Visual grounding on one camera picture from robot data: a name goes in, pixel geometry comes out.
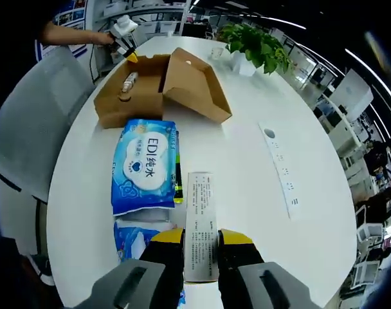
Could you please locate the grey green sachet pack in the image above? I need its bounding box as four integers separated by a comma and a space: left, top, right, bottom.
171, 128, 185, 204

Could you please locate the person's left hand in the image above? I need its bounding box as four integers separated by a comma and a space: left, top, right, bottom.
96, 31, 116, 48

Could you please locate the white tube bottle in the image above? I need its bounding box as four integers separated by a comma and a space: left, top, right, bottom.
121, 72, 139, 93

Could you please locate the wall photo poster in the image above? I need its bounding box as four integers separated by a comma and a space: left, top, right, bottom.
52, 0, 87, 55

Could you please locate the brown cardboard shoe box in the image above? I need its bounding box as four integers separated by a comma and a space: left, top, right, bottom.
93, 47, 233, 129

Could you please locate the blue soft tissue pack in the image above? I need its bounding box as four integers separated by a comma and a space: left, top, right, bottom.
113, 212, 187, 309

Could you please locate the grey mesh office chair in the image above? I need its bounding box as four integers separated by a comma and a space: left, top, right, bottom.
0, 48, 96, 203

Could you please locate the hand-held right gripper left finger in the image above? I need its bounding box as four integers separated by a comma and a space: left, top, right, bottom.
75, 227, 186, 309

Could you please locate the blue wet wipes pack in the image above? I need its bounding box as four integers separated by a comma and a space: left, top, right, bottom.
111, 118, 177, 216

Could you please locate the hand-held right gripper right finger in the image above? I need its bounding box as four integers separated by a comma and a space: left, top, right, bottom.
217, 228, 320, 309

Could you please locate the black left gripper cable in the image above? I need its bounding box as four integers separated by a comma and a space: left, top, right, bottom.
88, 41, 102, 84

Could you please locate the white table socket strip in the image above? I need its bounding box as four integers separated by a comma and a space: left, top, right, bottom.
258, 121, 302, 220

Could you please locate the white office chair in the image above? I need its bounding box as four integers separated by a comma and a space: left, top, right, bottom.
356, 223, 385, 252

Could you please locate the grey metal shelf rack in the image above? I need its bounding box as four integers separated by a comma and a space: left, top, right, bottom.
95, 0, 190, 35

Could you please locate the person's black sneaker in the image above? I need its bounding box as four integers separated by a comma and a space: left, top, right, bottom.
28, 254, 55, 286

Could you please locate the green plant in white pot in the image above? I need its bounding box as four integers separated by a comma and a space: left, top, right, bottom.
219, 23, 291, 77

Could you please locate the long white carton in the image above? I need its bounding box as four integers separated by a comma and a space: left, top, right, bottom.
183, 172, 219, 284

